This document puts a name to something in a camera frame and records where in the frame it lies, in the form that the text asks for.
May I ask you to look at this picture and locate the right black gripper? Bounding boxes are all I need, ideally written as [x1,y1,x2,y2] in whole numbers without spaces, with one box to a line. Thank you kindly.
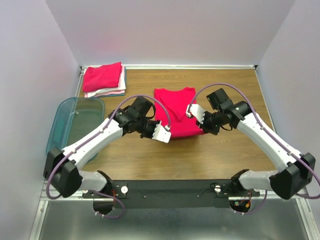
[195,109,224,136]

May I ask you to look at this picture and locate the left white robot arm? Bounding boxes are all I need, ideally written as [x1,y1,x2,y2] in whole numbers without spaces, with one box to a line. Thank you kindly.
[43,95,171,200]

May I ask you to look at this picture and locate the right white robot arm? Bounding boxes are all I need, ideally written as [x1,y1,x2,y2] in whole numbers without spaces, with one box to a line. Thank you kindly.
[186,88,316,200]

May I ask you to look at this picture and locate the folded pink t-shirt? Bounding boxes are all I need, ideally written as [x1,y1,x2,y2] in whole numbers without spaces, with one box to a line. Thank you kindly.
[91,90,125,98]

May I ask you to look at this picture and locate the folded white t-shirt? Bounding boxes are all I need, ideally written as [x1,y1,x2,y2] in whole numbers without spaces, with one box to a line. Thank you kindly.
[84,65,127,98]

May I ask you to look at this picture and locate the teal plastic bin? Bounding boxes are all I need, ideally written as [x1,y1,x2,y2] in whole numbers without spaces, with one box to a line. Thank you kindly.
[45,97,105,153]

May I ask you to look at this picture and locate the metal lower shelf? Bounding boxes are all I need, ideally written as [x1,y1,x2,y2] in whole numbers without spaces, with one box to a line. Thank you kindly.
[30,199,320,240]

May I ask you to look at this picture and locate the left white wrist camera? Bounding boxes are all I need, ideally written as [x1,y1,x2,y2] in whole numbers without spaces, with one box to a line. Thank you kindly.
[151,123,172,144]

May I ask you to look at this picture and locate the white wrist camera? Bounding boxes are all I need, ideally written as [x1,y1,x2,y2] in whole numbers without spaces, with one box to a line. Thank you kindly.
[151,123,172,144]
[185,104,205,124]

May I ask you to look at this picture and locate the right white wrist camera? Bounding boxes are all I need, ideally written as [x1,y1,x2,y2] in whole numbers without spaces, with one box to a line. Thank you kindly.
[185,104,205,124]

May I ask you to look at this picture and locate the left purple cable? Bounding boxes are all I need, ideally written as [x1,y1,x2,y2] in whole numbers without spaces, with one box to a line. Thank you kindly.
[46,94,172,200]

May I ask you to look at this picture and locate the purple cable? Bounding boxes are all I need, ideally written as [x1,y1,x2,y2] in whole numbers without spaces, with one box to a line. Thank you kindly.
[46,94,172,200]
[186,82,320,200]

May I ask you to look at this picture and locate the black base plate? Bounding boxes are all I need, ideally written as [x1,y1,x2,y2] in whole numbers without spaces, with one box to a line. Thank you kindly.
[82,179,261,210]

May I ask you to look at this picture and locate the aluminium frame rail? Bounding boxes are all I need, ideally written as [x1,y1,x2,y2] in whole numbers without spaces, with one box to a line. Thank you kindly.
[40,180,310,200]

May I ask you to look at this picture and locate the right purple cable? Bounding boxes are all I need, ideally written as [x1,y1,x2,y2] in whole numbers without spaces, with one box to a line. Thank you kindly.
[186,82,320,200]

